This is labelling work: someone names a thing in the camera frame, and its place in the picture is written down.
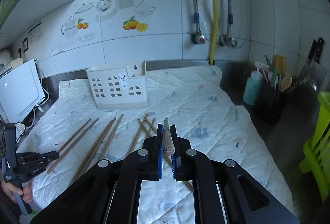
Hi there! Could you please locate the wooden chopstick group one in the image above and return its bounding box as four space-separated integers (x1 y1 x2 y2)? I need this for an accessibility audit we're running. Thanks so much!
162 116 195 192

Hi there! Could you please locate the person left hand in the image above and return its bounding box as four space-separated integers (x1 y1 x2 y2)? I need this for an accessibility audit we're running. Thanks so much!
1 181 32 204

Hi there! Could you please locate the wooden chopstick right group four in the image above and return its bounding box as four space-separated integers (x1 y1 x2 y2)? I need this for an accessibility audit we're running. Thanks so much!
148 119 157 133

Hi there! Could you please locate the wooden chopstick right group three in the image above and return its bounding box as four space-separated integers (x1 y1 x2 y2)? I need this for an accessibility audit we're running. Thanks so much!
144 116 157 133

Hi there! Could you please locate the white quilted cloth mat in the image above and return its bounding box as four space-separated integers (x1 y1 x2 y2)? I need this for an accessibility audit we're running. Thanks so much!
15 65 296 224

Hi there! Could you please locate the white house-pattern utensil holder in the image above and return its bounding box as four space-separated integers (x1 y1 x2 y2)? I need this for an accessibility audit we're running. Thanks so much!
86 60 148 110

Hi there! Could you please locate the white microwave oven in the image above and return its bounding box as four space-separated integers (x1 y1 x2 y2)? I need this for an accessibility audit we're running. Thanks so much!
0 60 45 123

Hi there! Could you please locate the teal spray bottle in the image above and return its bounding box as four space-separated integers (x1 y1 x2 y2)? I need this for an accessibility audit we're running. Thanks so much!
243 61 263 106

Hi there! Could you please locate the red-knob water valve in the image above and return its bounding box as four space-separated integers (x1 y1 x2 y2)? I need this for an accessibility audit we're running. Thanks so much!
191 32 205 44

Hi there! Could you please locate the black utensil crock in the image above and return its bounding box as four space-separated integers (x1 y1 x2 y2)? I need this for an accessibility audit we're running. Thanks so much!
251 82 293 136

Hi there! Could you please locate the white electric kettle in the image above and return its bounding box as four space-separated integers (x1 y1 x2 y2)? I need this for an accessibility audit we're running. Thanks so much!
0 49 12 68

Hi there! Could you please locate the chrome water valve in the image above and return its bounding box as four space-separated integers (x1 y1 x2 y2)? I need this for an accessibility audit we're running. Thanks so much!
219 34 237 49

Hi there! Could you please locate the green plastic rack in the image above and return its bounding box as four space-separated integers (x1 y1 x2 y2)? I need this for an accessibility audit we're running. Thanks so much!
299 92 330 201

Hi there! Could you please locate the yellow gas hose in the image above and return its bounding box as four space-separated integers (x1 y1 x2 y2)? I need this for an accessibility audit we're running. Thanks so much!
208 0 222 66

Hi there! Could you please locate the black wall socket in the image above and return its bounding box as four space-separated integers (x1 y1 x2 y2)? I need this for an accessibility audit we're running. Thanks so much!
22 37 29 52

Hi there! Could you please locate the black-handled cleaver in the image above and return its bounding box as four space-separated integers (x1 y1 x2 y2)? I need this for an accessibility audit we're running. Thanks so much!
298 37 327 86

